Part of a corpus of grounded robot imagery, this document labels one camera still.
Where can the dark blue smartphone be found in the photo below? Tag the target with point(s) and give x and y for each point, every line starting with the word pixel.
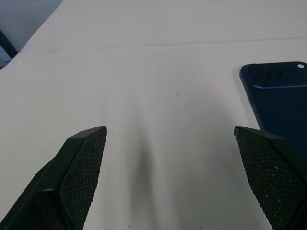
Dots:
pixel 280 105

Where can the black frame post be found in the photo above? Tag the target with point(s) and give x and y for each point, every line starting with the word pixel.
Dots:
pixel 7 44

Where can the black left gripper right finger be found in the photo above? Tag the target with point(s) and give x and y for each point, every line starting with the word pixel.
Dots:
pixel 271 177

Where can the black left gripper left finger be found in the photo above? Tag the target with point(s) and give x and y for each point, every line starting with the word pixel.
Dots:
pixel 72 177

